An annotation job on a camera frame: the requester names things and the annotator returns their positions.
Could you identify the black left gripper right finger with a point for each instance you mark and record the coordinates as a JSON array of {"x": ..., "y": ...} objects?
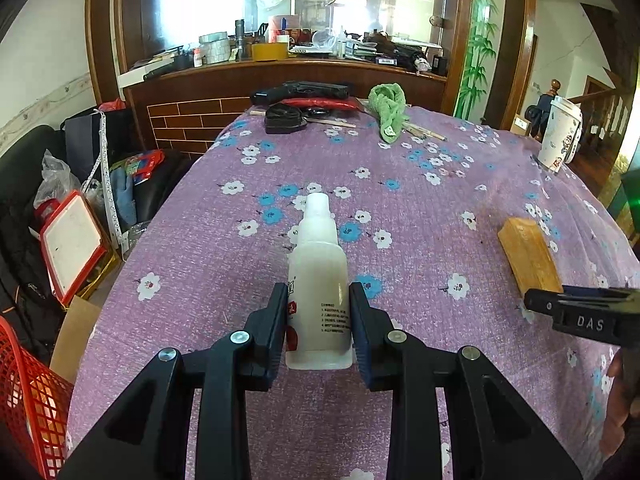
[{"x": 493, "y": 432}]

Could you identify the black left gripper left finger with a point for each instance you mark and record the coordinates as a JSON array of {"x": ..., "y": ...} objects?
[{"x": 144, "y": 433}]

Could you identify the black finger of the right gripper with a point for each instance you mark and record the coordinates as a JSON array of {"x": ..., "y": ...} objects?
[{"x": 546, "y": 302}]

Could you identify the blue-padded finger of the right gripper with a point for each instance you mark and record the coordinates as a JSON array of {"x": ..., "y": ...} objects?
[{"x": 594, "y": 293}]

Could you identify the orange medicine box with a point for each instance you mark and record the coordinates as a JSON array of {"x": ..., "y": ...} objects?
[{"x": 528, "y": 256}]

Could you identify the white plastic bottle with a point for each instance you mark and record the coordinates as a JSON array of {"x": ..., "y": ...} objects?
[{"x": 318, "y": 335}]

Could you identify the person's right hand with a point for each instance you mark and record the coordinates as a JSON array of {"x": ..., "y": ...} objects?
[{"x": 621, "y": 405}]

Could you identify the red plastic mesh basket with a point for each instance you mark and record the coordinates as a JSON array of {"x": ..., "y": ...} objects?
[{"x": 35, "y": 402}]

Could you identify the purple floral tablecloth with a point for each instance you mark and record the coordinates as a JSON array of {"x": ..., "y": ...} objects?
[{"x": 418, "y": 221}]

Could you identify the cardboard box piece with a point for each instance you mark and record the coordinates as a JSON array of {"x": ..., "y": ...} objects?
[{"x": 78, "y": 325}]

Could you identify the white patterned paper cup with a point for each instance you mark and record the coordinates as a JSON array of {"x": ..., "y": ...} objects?
[{"x": 564, "y": 129}]

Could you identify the wooden stair railing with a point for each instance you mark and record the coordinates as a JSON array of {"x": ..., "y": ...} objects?
[{"x": 605, "y": 115}]

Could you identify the black sofa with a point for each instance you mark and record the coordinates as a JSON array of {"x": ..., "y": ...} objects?
[{"x": 27, "y": 302}]

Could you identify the red framed white board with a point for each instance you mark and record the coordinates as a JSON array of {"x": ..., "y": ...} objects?
[{"x": 72, "y": 244}]

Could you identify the green cloth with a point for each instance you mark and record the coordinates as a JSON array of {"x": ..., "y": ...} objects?
[{"x": 388, "y": 103}]

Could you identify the clear plastic bag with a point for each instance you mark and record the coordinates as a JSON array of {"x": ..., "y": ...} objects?
[{"x": 57, "y": 180}]

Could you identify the black red tool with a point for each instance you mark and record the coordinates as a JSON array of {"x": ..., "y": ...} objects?
[{"x": 308, "y": 94}]

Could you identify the black round case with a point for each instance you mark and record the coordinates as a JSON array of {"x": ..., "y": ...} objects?
[{"x": 284, "y": 119}]

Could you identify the wooden brick-pattern cabinet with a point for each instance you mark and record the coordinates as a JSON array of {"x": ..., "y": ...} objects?
[{"x": 186, "y": 111}]

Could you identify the yellow container on cabinet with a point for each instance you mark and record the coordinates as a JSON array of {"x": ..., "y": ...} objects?
[{"x": 276, "y": 51}]

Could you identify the metal pot on cabinet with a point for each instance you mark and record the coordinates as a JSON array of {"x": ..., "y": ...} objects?
[{"x": 215, "y": 47}]

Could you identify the large framed mirror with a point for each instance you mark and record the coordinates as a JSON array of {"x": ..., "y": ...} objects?
[{"x": 417, "y": 36}]

